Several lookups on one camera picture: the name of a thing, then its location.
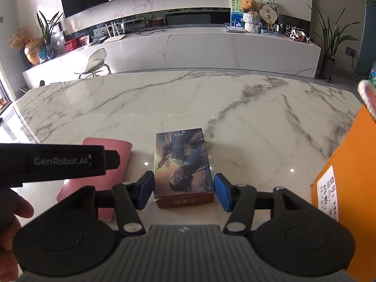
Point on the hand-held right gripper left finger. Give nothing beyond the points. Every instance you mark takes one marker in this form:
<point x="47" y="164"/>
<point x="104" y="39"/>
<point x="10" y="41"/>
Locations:
<point x="146" y="191"/>

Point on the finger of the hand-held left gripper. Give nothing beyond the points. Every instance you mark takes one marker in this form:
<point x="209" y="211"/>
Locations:
<point x="113" y="160"/>

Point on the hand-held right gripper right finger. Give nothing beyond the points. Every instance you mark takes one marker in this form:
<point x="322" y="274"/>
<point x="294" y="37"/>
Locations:
<point x="223" y="192"/>

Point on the pink leather card holder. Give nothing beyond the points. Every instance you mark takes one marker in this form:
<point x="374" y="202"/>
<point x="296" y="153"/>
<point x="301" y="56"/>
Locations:
<point x="111" y="145"/>

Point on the dark illustrated card box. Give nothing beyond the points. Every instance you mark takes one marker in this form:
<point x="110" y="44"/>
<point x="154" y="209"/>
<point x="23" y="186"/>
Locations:
<point x="182" y="164"/>

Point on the orange cardboard box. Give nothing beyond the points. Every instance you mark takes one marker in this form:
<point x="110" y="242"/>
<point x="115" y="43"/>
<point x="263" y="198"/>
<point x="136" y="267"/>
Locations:
<point x="361" y="141"/>

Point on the white pink crochet bunny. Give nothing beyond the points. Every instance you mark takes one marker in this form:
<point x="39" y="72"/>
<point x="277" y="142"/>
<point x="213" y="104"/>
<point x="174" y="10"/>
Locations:
<point x="368" y="94"/>

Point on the person's left hand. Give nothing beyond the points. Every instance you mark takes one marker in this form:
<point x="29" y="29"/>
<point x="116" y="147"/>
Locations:
<point x="11" y="211"/>

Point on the orange acorn-shaped ornament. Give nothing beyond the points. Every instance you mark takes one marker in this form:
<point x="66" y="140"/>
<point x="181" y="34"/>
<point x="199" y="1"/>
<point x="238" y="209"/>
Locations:
<point x="33" y="51"/>

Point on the red gift box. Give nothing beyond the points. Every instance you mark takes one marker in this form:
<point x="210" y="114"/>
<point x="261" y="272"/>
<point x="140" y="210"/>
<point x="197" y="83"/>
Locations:
<point x="71" y="45"/>

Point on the white router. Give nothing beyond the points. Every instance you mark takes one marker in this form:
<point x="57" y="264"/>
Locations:
<point x="114" y="38"/>

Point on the pink gift box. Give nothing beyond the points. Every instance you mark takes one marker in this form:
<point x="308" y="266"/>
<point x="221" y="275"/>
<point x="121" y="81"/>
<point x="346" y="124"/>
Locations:
<point x="83" y="40"/>

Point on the dried flowers in dark vase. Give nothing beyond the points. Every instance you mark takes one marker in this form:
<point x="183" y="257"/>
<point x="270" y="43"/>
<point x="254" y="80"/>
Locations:
<point x="19" y="39"/>

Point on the leafy plant in blue vase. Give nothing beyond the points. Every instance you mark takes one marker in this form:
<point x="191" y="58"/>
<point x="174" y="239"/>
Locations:
<point x="48" y="29"/>

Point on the white marble television console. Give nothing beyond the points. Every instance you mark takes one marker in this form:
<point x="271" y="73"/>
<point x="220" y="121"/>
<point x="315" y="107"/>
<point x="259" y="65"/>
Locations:
<point x="205" y="53"/>

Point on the potted long-leaf plant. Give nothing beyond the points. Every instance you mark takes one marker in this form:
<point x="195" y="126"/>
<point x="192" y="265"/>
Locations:
<point x="326" y="67"/>

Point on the silver laptop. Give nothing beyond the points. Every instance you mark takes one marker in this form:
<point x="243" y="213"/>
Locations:
<point x="235" y="29"/>

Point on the blue tissue box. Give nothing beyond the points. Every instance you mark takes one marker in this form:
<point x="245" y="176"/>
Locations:
<point x="269" y="33"/>

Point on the teddy bear bouquet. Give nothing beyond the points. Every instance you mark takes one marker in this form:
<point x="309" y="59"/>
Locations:
<point x="252" y="23"/>

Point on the black white toy cars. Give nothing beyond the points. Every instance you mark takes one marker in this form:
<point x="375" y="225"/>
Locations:
<point x="296" y="35"/>

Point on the green blue canvas painting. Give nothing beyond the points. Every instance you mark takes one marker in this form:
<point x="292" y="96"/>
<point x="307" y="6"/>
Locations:
<point x="236" y="17"/>

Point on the round paper fan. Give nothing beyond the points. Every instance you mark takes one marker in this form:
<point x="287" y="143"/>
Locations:
<point x="268" y="13"/>

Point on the dark wall outlet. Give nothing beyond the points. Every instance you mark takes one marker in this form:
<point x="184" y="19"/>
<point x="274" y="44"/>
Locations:
<point x="350" y="51"/>

